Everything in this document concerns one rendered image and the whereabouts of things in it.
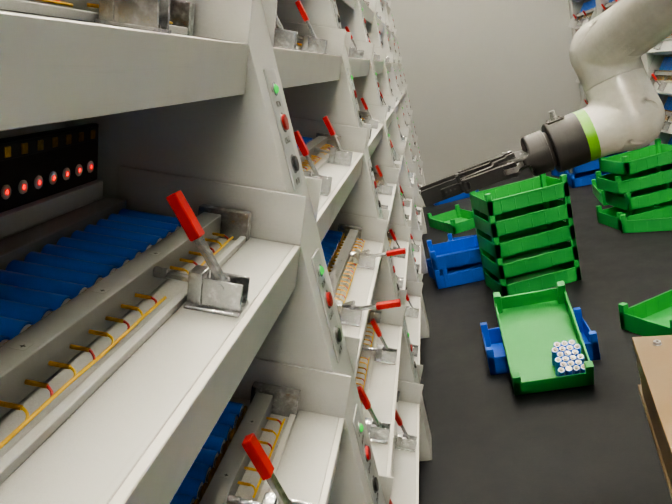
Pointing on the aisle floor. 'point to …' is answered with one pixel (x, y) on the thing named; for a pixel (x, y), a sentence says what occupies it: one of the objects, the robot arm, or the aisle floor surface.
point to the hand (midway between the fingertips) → (439, 190)
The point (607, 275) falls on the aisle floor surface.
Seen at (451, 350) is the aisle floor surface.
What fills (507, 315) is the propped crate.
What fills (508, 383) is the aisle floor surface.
